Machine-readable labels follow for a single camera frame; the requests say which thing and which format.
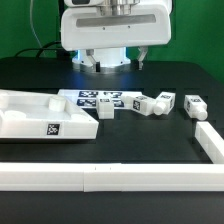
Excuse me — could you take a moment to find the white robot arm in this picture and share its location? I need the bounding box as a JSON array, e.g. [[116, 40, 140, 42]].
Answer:
[[61, 0, 173, 74]]

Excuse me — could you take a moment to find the black vertical pole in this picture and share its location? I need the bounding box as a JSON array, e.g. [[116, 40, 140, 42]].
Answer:
[[57, 0, 66, 59]]

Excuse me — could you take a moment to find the white square tabletop part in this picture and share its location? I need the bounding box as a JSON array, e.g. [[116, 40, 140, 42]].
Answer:
[[0, 89, 98, 139]]

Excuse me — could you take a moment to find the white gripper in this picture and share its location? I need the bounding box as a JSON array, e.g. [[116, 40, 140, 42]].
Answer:
[[61, 0, 172, 72]]

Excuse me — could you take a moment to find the white sheet with tags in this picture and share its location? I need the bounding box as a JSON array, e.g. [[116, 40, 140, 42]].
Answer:
[[58, 89, 141, 109]]

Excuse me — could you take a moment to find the white L-shaped obstacle fence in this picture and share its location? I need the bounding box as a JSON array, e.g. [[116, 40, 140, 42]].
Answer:
[[0, 122, 224, 192]]

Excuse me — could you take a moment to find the black cables and connector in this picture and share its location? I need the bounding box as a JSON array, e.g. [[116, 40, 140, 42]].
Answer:
[[14, 40, 64, 58]]

